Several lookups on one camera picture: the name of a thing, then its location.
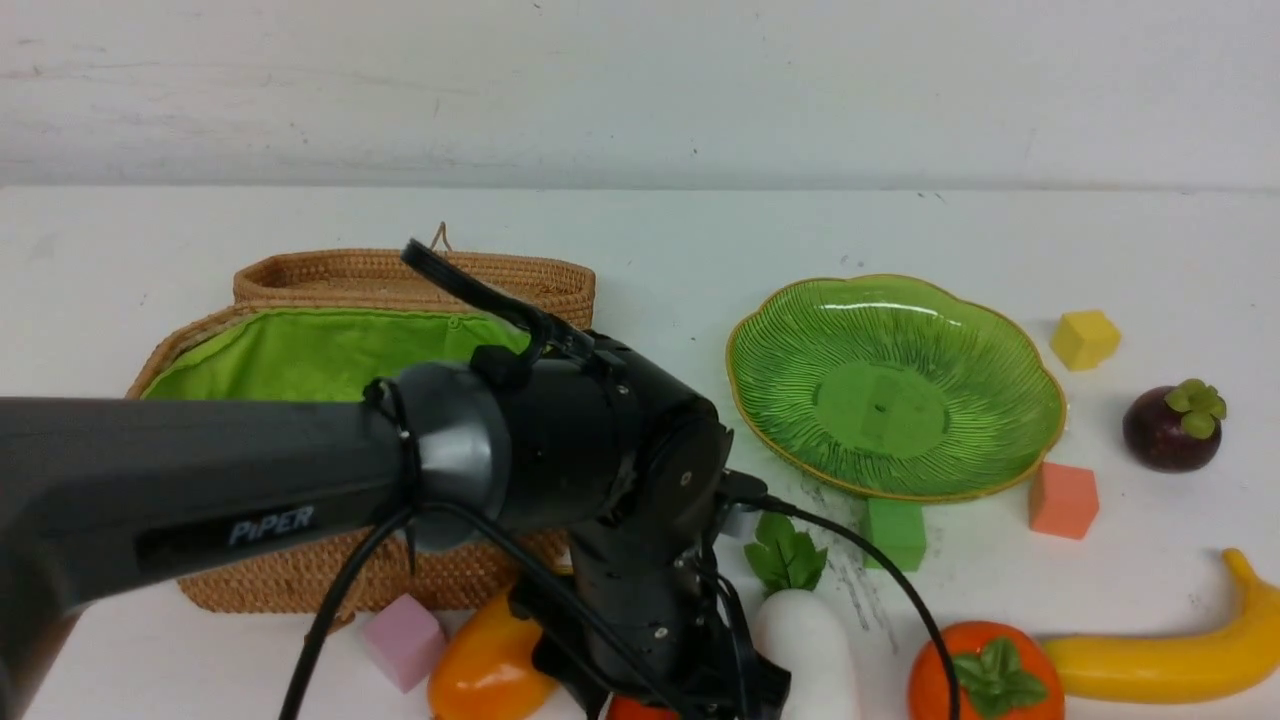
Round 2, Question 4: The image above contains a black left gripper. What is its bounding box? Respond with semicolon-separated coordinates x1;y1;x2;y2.
509;521;791;719

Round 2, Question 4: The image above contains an orange carrot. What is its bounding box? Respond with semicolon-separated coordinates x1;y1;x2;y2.
605;694;680;720

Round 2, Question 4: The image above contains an orange yellow mango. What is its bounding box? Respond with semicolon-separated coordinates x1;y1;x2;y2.
426;589;558;719

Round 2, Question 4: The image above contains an orange persimmon with leaf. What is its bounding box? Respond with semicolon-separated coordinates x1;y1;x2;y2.
908;621;1066;719

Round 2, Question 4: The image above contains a yellow banana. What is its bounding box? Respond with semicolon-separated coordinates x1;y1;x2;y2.
1042;548;1279;705

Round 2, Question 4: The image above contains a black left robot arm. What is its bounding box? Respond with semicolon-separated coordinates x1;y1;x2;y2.
3;336;790;719

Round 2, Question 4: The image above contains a white radish with leaves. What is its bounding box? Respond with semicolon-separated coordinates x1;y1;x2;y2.
742;512;864;719

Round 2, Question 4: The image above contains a pink foam cube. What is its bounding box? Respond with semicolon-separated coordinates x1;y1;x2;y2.
361;594;449;694

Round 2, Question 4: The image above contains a green foam cube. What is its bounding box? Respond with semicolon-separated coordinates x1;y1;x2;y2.
860;497;928;573

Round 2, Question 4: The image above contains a green glass plate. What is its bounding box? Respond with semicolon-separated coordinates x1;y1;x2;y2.
724;274;1068;503

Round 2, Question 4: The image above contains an orange foam cube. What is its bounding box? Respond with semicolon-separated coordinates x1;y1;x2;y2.
1028;462;1100;541

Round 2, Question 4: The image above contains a woven wicker basket green lining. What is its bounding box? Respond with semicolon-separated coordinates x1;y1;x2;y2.
125;223;596;628

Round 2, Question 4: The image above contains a yellow foam cube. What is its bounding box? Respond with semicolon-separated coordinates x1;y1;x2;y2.
1050;310;1123;372

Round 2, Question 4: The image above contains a dark purple mangosteen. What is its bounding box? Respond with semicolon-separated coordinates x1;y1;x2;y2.
1123;378;1228;473

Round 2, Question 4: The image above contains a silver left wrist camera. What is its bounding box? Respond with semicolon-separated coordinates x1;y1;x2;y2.
717;502;764;544

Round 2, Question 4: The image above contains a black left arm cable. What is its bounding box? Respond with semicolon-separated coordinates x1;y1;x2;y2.
278;238;963;720

